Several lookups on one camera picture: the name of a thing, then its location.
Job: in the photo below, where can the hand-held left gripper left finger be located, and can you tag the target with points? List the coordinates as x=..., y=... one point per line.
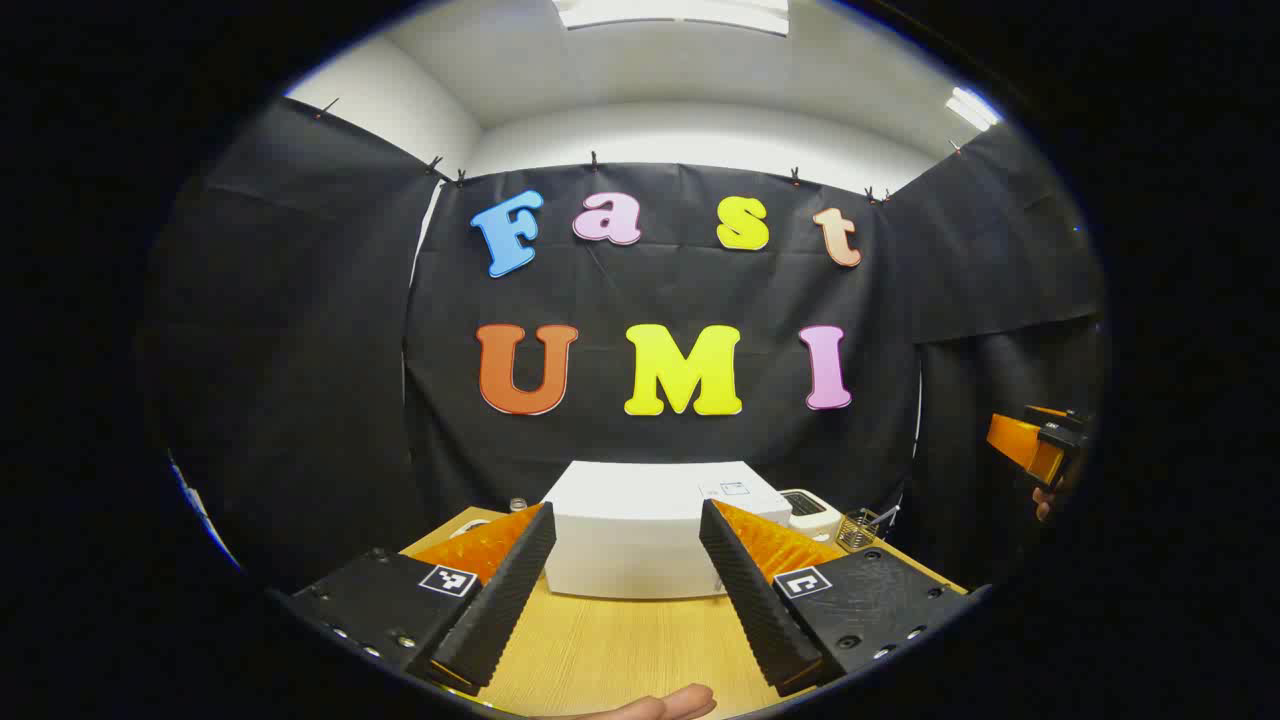
x=500, y=600

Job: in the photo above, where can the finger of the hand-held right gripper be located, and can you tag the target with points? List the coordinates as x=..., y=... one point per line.
x=1020, y=445

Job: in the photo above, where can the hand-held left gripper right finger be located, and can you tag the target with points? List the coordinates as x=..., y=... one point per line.
x=755, y=600

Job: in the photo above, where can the white microwave oven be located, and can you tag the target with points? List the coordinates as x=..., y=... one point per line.
x=620, y=540

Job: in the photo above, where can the white divided snack plate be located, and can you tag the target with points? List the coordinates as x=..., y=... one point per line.
x=468, y=527

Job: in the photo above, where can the white toaster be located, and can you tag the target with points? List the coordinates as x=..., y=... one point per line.
x=812, y=515

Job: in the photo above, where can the small metal utensil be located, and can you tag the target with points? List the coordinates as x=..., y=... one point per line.
x=885, y=516

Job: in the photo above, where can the small ceiling light panel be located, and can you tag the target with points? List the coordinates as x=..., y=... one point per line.
x=972, y=108

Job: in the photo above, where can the large ceiling light panel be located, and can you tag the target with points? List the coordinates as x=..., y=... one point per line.
x=670, y=12

